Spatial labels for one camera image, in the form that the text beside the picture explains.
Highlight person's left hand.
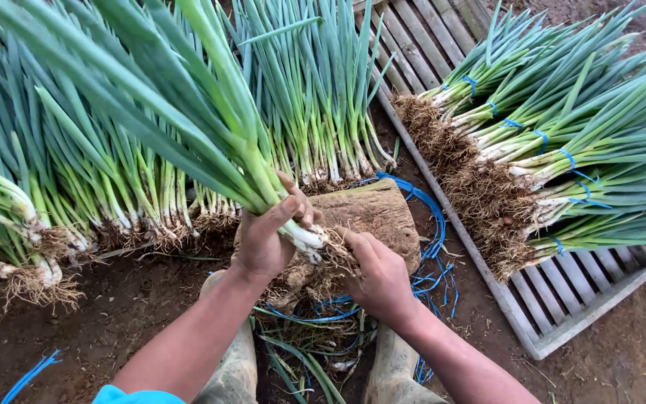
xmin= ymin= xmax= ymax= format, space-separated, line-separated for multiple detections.
xmin=231 ymin=171 xmax=324 ymax=280

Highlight person's right hand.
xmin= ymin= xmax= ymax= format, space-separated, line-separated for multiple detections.
xmin=333 ymin=226 xmax=422 ymax=328

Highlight green onion bunch with roots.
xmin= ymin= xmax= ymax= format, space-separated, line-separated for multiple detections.
xmin=0 ymin=0 xmax=360 ymax=277

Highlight brown wooden block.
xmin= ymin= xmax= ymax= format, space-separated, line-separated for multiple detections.
xmin=233 ymin=178 xmax=422 ymax=310

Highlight tangle of blue plastic ties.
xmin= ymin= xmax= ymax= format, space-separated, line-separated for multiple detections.
xmin=253 ymin=171 xmax=462 ymax=388

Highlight heap of onion leaf trimmings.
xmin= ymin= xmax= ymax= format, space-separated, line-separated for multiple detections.
xmin=251 ymin=303 xmax=379 ymax=404

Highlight muddy rubber boot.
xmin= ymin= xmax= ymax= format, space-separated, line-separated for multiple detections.
xmin=363 ymin=322 xmax=452 ymax=404
xmin=193 ymin=269 xmax=260 ymax=404

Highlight grey wooden slatted pallet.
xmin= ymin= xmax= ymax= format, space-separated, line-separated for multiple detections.
xmin=351 ymin=0 xmax=646 ymax=361

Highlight pile of tied onion bundles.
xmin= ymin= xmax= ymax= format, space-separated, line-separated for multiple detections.
xmin=392 ymin=0 xmax=646 ymax=282

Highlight blue sleeve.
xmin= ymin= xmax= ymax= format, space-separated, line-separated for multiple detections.
xmin=91 ymin=384 xmax=187 ymax=404

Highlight row of loose green onions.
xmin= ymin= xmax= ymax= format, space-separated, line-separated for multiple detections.
xmin=0 ymin=0 xmax=398 ymax=313

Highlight short blue plastic tie strands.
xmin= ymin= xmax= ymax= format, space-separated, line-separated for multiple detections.
xmin=0 ymin=349 xmax=64 ymax=404

